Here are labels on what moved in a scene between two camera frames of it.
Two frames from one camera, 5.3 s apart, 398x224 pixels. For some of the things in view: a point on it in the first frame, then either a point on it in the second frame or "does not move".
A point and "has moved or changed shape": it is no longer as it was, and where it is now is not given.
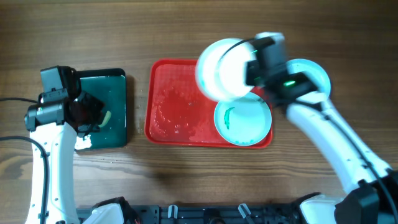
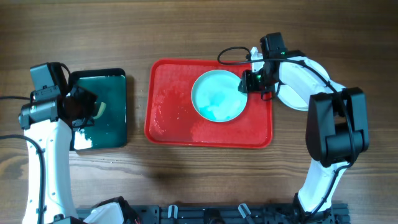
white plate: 221,67 has moved or changed shape
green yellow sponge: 106,119 has moved or changed shape
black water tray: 110,84 does not move
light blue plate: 244,121 -> 216,97
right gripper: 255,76 does not move
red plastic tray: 177,115 does not move
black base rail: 207,214 does not move
